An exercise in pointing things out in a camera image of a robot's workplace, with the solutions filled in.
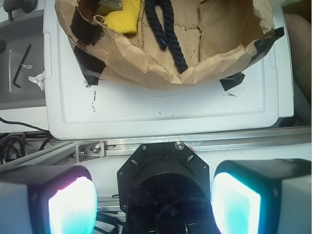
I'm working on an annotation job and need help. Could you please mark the white plastic bin lid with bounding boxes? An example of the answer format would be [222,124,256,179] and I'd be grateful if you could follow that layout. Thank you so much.
[43,0,279,139]

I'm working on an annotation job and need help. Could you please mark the black cables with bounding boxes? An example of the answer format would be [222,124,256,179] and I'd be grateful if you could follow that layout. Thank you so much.
[0,117,54,165]

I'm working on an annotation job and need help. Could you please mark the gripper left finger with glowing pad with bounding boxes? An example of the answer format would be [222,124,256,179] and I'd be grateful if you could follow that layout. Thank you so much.
[0,165,98,234]

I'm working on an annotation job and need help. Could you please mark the dark blue rope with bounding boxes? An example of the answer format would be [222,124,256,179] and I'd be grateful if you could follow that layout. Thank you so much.
[144,0,188,75]

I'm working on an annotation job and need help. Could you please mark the crumpled white paper scrap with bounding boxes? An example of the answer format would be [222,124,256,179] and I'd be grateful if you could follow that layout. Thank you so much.
[28,71,45,92]

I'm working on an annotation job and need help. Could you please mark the grey metal bracket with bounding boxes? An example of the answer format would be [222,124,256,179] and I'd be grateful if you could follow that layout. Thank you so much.
[95,0,123,16]

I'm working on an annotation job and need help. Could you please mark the aluminium extrusion rail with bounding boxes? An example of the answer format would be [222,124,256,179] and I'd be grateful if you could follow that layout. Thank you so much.
[0,126,312,171]

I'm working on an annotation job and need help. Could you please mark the yellow cloth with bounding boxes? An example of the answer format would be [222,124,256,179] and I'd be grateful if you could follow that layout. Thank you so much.
[104,0,141,34]

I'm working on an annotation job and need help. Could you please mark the black octagonal mount plate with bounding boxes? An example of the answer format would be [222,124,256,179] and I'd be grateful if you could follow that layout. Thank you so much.
[117,144,214,234]

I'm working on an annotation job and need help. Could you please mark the metal corner bracket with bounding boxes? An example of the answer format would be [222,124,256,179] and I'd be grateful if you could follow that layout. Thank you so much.
[75,141,106,163]

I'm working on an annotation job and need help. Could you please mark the black hex key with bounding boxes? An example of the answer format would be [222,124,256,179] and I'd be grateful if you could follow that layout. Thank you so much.
[13,43,32,88]

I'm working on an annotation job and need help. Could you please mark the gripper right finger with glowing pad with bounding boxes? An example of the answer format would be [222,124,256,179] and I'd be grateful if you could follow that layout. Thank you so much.
[211,158,312,234]

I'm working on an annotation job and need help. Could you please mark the grey plastic tray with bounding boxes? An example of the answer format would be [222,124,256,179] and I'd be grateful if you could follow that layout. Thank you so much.
[0,10,45,110]

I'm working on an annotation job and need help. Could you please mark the brown paper bag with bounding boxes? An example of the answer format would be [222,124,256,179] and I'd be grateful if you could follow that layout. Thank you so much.
[55,0,284,91]

